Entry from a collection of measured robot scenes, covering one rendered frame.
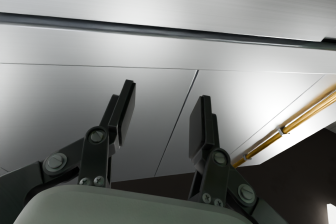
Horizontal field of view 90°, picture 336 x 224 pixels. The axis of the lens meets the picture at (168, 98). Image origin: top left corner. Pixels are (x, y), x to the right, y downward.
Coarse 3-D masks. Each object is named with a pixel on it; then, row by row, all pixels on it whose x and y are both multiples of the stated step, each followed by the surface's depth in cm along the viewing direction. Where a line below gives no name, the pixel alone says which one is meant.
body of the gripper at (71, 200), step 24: (48, 192) 7; (72, 192) 7; (96, 192) 7; (120, 192) 7; (24, 216) 6; (48, 216) 6; (72, 216) 6; (96, 216) 6; (120, 216) 6; (144, 216) 7; (168, 216) 7; (192, 216) 7; (216, 216) 7; (240, 216) 7
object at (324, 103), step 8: (328, 96) 46; (320, 104) 48; (328, 104) 47; (312, 112) 50; (296, 120) 55; (304, 120) 53; (280, 128) 61; (288, 128) 58; (272, 136) 64; (280, 136) 61; (264, 144) 68; (256, 152) 73; (240, 160) 83
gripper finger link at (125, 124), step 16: (128, 80) 12; (112, 96) 12; (128, 96) 11; (112, 112) 10; (128, 112) 11; (112, 128) 10; (80, 144) 9; (112, 144) 10; (48, 160) 8; (64, 160) 8; (80, 160) 9
